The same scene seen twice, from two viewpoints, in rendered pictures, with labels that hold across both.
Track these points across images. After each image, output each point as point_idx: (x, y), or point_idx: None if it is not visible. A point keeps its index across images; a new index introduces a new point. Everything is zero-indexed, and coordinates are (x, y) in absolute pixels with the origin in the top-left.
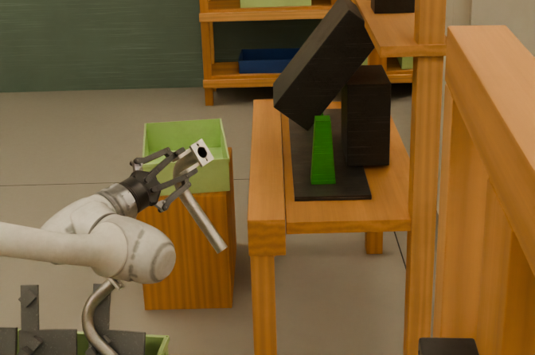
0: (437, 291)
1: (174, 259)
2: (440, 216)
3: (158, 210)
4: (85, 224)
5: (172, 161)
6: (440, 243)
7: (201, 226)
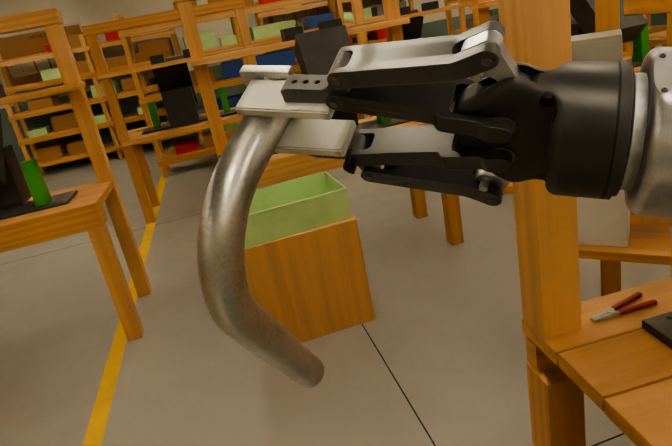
0: (543, 44)
1: None
2: None
3: (501, 196)
4: None
5: (331, 114)
6: None
7: (296, 349)
